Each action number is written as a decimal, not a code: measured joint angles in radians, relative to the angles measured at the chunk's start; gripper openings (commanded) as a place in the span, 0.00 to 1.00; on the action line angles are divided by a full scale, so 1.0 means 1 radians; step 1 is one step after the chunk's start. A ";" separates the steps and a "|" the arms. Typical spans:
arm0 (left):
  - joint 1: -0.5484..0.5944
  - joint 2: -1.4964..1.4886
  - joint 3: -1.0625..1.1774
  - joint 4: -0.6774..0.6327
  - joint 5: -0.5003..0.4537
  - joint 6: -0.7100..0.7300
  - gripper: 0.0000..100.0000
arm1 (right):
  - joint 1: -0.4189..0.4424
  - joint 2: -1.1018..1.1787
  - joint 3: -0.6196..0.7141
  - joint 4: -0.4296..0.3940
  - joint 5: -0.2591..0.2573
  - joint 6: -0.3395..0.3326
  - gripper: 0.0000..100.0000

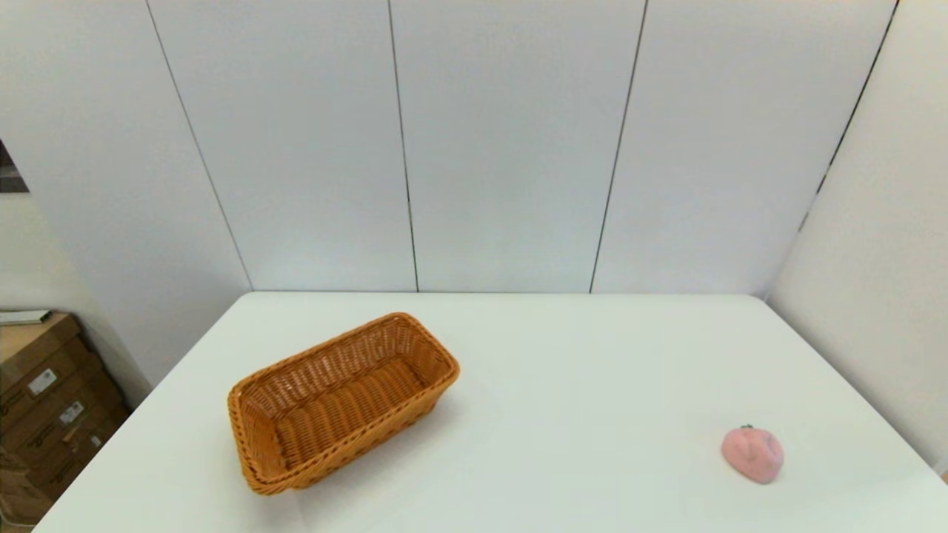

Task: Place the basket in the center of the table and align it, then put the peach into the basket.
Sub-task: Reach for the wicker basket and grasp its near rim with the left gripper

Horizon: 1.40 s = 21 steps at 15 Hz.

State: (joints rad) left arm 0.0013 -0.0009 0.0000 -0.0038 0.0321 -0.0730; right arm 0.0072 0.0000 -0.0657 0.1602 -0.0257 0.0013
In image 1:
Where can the orange woven wicker basket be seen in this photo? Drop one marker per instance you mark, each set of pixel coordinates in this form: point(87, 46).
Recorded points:
point(348, 414)

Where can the pink peach toy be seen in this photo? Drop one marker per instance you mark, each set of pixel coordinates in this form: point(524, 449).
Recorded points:
point(752, 454)

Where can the brown cardboard box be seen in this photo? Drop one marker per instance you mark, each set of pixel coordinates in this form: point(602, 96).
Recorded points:
point(59, 463)
point(63, 414)
point(29, 344)

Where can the white flat book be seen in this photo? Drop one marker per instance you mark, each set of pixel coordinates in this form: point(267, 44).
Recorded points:
point(22, 317)

